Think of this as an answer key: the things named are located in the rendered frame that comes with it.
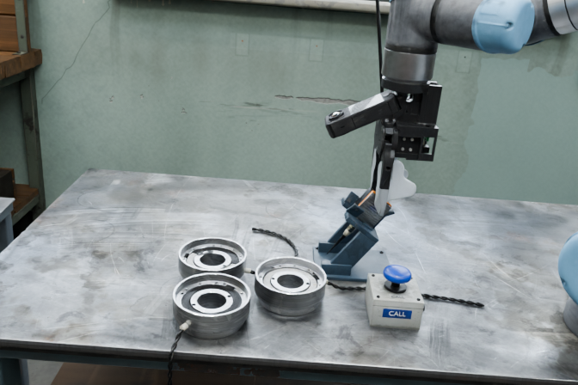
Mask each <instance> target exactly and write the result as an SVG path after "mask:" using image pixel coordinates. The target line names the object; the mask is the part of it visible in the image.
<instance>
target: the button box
mask: <svg viewBox="0 0 578 385"><path fill-rule="evenodd" d="M365 302H366V311H367V315H368V320H369V324H370V327H386V328H398V329H409V330H420V326H421V318H422V312H424V310H425V305H424V301H423V299H422V296H421V292H420V290H419V287H418V284H417V282H416V280H415V277H411V280H410V281H409V282H408V283H406V284H400V286H399V287H393V286H392V285H391V281H389V280H387V279H386V278H385V277H384V275H383V274H377V273H368V276H367V282H366V293H365Z"/></svg>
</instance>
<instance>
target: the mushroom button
mask: <svg viewBox="0 0 578 385"><path fill-rule="evenodd" d="M383 275H384V277H385V278H386V279H387V280H389V281H391V285H392V286H393V287H399V286H400V284H406V283H408V282H409V281H410V280H411V277H412V274H411V272H410V270H409V269H408V268H406V267H404V266H400V265H388V266H387V267H386V268H385V269H384V271H383Z"/></svg>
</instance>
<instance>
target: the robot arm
mask: <svg viewBox="0 0 578 385"><path fill-rule="evenodd" d="M575 31H578V0H390V13H389V19H388V26H387V33H386V40H385V47H384V58H383V64H382V71H381V73H382V75H383V76H382V82H381V87H383V88H384V89H388V90H387V91H385V92H383V93H380V94H378V95H374V96H373V97H371V98H368V99H366V100H363V101H361V102H358V103H356V104H354V105H352V106H350V107H346V108H344V109H341V110H338V111H335V112H333V113H331V114H329V115H328V116H326V117H325V120H324V121H325V127H326V129H327V131H328V133H329V135H330V137H331V138H337V137H339V136H343V135H345V134H347V133H349V132H351V131H354V130H356V129H358V128H361V127H362V126H365V125H369V124H371V123H372V122H375V121H377V122H376V126H375V132H374V145H373V152H372V173H371V188H372V189H373V190H374V191H376V196H375V201H374V205H375V207H376V210H377V212H378V214H379V215H380V216H383V215H384V211H385V207H386V203H387V202H388V201H391V200H395V199H403V198H408V197H411V196H413V195H414V194H415V192H416V185H415V183H413V182H411V181H410V180H407V178H408V175H409V173H408V171H407V170H406V169H404V166H403V164H402V163H401V162H400V161H398V160H397V158H405V159H406V160H414V161H427V162H433V161H434V152H435V147H436V142H437V137H438V131H439V128H438V127H437V126H436V122H437V117H438V111H439V106H440V97H441V91H442V86H441V85H439V84H438V83H437V82H429V81H430V80H432V79H433V75H434V65H435V59H436V54H437V49H438V44H443V45H449V46H458V47H463V48H469V49H474V50H479V51H484V52H486V53H491V54H497V53H504V54H514V53H516V52H519V51H520V49H521V48H522V47H523V46H532V45H535V44H538V43H540V42H542V41H544V40H547V39H550V38H554V37H557V36H560V35H563V34H568V33H572V32H575ZM393 91H394V92H393ZM408 94H409V96H408ZM429 138H434V140H433V149H432V154H425V153H429V149H430V147H428V145H427V141H429ZM557 266H558V274H559V276H560V279H561V282H562V284H563V288H564V289H565V290H566V292H567V293H568V295H569V299H568V300H567V302H566V305H565V309H564V311H563V319H564V322H565V324H566V325H567V327H568V328H569V330H570V331H571V332H572V333H573V334H574V335H575V336H576V337H577V338H578V232H576V233H574V234H573V235H572V236H571V237H570V238H569V239H568V240H567V241H566V242H565V244H564V246H563V249H562V250H561V253H560V254H559V258H558V264H557Z"/></svg>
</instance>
